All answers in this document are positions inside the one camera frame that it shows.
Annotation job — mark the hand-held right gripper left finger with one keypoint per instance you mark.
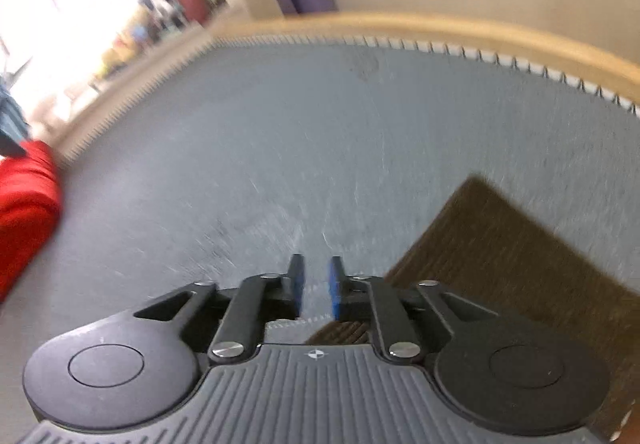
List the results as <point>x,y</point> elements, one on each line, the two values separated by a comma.
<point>297,284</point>

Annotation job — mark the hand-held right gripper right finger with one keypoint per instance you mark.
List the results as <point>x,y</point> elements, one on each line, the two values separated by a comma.
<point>336,286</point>

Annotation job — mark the red folded quilt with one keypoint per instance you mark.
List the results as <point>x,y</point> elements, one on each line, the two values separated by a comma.
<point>25,219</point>

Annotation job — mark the row of plush toys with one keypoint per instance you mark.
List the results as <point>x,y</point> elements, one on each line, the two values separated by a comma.
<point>140,34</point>

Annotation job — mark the folded dark printed cloth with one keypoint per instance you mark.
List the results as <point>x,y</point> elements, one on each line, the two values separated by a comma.
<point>11,124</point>

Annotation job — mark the wooden bed frame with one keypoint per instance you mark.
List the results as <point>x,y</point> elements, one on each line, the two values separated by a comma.
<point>450,32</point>

